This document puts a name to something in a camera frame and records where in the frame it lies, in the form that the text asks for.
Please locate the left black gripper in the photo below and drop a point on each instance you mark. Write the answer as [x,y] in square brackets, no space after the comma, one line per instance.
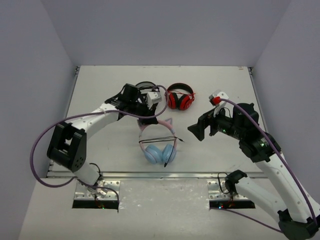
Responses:
[146,113]

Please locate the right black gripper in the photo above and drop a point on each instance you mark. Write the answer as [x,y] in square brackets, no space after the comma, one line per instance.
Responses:
[206,119]

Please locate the pink blue cat-ear headphones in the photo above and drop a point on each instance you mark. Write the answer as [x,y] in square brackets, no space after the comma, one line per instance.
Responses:
[154,154]

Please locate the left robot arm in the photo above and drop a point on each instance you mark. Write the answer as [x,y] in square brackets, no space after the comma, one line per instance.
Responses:
[68,145]

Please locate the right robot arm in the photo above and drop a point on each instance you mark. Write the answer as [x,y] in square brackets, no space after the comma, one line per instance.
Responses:
[295,211]

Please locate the white black headphones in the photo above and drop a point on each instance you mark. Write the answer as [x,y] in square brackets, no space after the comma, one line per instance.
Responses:
[146,87]

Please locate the red black headphones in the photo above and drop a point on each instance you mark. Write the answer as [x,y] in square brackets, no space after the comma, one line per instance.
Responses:
[180,96]

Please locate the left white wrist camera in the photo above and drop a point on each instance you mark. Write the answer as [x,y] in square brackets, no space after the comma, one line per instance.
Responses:
[153,97]

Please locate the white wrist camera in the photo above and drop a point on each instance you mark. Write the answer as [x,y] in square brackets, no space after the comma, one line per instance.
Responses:
[153,97]
[216,100]

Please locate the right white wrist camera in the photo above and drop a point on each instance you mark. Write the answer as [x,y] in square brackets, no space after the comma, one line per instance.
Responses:
[216,100]

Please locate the right metal base bracket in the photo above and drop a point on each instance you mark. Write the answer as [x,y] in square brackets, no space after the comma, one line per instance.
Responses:
[218,191]

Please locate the metal base bracket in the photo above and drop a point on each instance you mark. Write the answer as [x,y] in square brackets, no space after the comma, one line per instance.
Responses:
[218,191]
[105,192]

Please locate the metal table edge rail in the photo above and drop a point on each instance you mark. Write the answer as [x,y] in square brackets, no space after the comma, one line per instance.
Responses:
[156,175]

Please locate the left metal base bracket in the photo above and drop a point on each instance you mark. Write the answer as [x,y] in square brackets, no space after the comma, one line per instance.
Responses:
[105,192]

